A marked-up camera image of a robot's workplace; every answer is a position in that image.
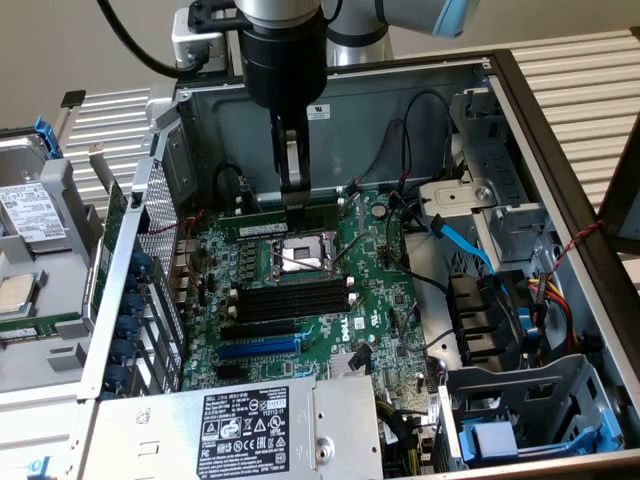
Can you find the dark flat panel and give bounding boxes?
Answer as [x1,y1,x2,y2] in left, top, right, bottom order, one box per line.
[597,112,640,254]

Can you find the red black twisted wire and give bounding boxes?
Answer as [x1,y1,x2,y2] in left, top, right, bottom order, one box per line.
[547,219,607,284]
[149,209,207,281]

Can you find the grey power supply unit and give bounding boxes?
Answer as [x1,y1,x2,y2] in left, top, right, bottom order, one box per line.
[82,374,384,480]

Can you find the silver CPU chip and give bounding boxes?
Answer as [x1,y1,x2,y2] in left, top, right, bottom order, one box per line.
[0,272,40,321]

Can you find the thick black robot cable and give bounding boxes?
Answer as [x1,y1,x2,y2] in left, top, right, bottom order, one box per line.
[96,0,206,80]

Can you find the thin metal locking lever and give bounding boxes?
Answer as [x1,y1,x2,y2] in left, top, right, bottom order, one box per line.
[272,252,347,281]
[329,227,374,266]

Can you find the green computer motherboard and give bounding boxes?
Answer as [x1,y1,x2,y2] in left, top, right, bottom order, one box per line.
[88,143,130,321]

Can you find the thick black case wire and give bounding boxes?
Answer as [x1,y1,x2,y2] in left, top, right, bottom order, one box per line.
[387,189,451,301]

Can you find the light blue disk wire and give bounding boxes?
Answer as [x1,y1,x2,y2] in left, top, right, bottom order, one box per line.
[428,213,511,299]

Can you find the black RAM slot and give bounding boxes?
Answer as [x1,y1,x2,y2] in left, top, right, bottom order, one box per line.
[234,286,351,305]
[234,301,351,322]
[234,278,351,297]
[234,293,351,313]

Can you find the coloured power wire bundle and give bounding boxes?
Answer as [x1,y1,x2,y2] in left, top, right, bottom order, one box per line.
[527,277,584,356]

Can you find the black curved wire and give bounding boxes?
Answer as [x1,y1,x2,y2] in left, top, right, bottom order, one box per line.
[213,162,261,211]

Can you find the green Dell motherboard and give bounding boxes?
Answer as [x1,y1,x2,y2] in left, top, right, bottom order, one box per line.
[179,187,436,396]

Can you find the long black expansion slot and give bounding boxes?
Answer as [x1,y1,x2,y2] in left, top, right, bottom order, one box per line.
[220,319,297,342]

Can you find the grey metal drive cage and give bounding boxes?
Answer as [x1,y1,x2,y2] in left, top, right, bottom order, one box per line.
[414,87,556,266]

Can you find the grey metal disk bay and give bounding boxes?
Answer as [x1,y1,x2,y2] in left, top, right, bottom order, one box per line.
[439,353,624,474]

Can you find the green RAM stick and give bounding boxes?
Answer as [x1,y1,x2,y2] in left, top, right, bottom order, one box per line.
[0,312,84,344]
[217,201,339,242]

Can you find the silver finned heatsink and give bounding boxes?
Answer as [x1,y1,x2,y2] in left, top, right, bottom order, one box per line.
[327,355,374,381]

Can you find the grey metal PC case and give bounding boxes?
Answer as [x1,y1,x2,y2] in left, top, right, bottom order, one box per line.
[77,47,640,480]

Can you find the metal CPU socket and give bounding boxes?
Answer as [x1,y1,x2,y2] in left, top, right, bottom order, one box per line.
[269,232,346,286]

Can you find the thin black looped wire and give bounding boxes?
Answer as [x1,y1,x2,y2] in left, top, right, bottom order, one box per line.
[402,91,455,194]

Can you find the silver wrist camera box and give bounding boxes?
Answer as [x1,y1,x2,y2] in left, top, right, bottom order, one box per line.
[171,0,251,77]

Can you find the blue disk tray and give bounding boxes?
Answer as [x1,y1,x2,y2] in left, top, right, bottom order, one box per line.
[459,419,624,464]

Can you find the blue expansion slot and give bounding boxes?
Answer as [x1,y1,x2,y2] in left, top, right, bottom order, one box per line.
[217,335,302,360]

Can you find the silver hard disk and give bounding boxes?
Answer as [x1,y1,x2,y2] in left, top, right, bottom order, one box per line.
[0,137,69,254]

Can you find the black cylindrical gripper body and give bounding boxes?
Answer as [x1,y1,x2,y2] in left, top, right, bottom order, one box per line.
[240,24,329,109]

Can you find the black plastic fan shroud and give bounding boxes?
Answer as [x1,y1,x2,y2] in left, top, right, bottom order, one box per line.
[447,269,531,374]

